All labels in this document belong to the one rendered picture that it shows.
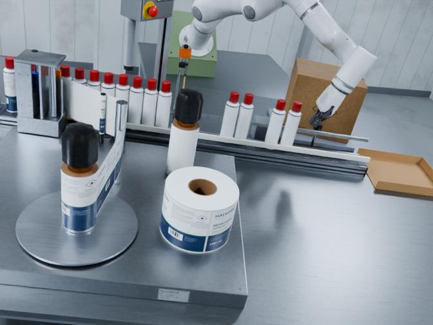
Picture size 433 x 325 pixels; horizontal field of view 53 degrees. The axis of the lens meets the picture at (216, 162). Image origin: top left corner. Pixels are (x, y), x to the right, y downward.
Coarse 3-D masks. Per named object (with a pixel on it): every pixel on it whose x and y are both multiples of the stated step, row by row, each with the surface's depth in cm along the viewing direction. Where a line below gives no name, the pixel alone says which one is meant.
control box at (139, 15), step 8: (128, 0) 146; (136, 0) 145; (144, 0) 144; (152, 0) 147; (120, 8) 150; (128, 8) 148; (136, 8) 146; (144, 8) 145; (160, 8) 152; (168, 8) 156; (128, 16) 149; (136, 16) 147; (144, 16) 147; (160, 16) 154; (168, 16) 157
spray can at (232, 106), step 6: (234, 96) 161; (228, 102) 163; (234, 102) 162; (228, 108) 163; (234, 108) 162; (228, 114) 164; (234, 114) 164; (228, 120) 165; (234, 120) 165; (222, 126) 168; (228, 126) 166; (234, 126) 168; (222, 132) 169; (228, 132) 168
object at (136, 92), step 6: (138, 78) 158; (138, 84) 158; (132, 90) 158; (138, 90) 159; (132, 96) 159; (138, 96) 159; (132, 102) 161; (138, 102) 161; (132, 108) 162; (138, 108) 162; (132, 114) 163; (138, 114) 163; (132, 120) 164; (138, 120) 165
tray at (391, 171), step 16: (384, 160) 192; (400, 160) 194; (416, 160) 194; (368, 176) 178; (384, 176) 179; (400, 176) 182; (416, 176) 184; (432, 176) 184; (400, 192) 171; (416, 192) 171; (432, 192) 171
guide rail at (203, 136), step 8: (136, 128) 164; (144, 128) 164; (152, 128) 164; (160, 128) 164; (168, 128) 165; (200, 136) 166; (208, 136) 166; (216, 136) 167; (224, 136) 168; (248, 144) 169; (256, 144) 169; (264, 144) 169; (272, 144) 169; (280, 144) 170; (304, 152) 171; (312, 152) 171; (320, 152) 171; (328, 152) 171; (336, 152) 172; (352, 160) 173; (360, 160) 173; (368, 160) 173
